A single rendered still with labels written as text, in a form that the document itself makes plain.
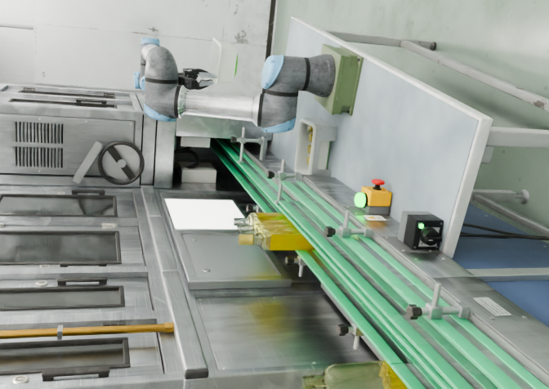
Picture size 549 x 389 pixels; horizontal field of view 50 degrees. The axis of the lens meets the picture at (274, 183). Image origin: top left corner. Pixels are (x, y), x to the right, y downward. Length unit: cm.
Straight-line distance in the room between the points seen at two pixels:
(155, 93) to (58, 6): 356
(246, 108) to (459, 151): 83
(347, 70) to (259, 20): 376
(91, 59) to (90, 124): 274
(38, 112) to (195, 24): 299
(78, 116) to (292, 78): 120
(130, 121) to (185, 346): 157
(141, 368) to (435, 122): 97
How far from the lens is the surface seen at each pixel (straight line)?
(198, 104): 208
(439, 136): 160
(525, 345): 119
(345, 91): 206
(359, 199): 178
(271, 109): 204
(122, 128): 290
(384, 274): 141
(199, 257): 207
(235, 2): 571
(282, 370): 153
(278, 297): 191
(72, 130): 290
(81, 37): 559
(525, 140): 162
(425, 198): 165
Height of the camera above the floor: 160
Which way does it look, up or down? 17 degrees down
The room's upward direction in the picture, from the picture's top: 88 degrees counter-clockwise
